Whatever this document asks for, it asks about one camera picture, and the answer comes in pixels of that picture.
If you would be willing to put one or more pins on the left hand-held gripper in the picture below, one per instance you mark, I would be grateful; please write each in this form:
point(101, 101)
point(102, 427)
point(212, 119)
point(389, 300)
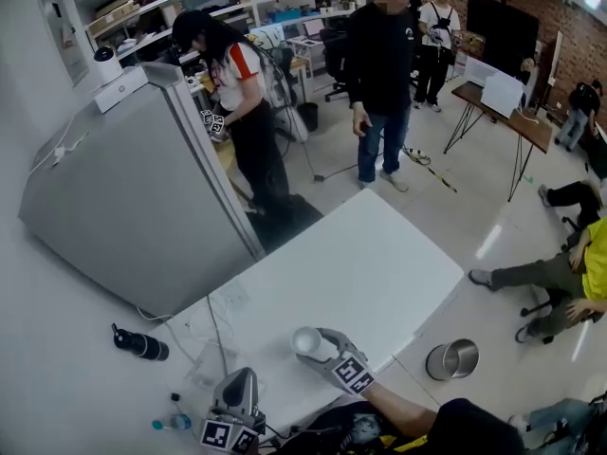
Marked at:
point(237, 413)

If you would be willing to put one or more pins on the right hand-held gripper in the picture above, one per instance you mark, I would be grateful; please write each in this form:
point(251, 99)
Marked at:
point(352, 373)

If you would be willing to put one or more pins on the white paper cup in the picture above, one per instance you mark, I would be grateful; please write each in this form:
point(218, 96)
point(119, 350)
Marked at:
point(306, 340)

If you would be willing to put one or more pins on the person's right forearm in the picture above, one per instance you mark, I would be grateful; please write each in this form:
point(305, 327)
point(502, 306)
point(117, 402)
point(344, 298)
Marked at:
point(400, 410)

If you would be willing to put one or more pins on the clear plastic container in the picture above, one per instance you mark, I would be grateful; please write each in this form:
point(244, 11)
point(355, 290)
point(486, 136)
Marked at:
point(208, 365)

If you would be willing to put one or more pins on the clear plastic bottle blue cap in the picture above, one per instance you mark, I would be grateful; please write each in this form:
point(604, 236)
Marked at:
point(175, 422)

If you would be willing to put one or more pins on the black water bottle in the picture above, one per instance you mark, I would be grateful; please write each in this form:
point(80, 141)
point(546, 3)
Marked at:
point(142, 344)

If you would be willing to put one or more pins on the black floor mat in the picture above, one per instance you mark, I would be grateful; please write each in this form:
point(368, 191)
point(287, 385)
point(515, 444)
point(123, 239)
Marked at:
point(289, 221)

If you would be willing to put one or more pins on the person's black shirt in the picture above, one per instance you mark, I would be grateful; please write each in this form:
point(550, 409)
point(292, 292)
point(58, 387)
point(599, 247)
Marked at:
point(469, 431)

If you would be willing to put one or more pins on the black swivel chair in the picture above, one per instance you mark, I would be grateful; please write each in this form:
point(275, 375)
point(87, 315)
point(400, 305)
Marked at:
point(545, 308)

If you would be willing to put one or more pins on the black waste basket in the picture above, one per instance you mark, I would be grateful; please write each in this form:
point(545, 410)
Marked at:
point(308, 116)

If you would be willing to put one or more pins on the grey metal cabinet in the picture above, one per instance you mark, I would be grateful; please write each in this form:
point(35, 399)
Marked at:
point(133, 197)

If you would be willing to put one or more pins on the black office chair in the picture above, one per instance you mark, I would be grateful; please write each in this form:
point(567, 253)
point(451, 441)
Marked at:
point(334, 64)

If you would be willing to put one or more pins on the wooden table with metal legs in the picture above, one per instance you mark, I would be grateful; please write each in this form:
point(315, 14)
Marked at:
point(531, 128)

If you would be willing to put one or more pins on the large white box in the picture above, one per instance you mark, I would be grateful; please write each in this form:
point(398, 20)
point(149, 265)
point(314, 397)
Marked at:
point(478, 70)
point(502, 95)

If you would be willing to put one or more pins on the open laptop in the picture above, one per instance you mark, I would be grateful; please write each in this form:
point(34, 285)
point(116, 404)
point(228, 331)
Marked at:
point(314, 30)

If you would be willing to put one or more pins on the computer monitor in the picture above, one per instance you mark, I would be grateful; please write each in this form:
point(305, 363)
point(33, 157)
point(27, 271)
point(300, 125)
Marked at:
point(266, 33)

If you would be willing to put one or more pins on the white cardboard box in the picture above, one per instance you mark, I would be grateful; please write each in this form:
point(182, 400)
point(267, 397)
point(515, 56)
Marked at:
point(121, 92)

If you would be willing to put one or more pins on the white round-headed device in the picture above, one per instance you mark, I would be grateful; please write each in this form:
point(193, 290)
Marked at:
point(110, 64)

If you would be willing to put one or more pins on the black television screen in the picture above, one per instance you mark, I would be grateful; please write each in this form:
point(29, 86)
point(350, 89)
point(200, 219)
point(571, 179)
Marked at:
point(502, 29)

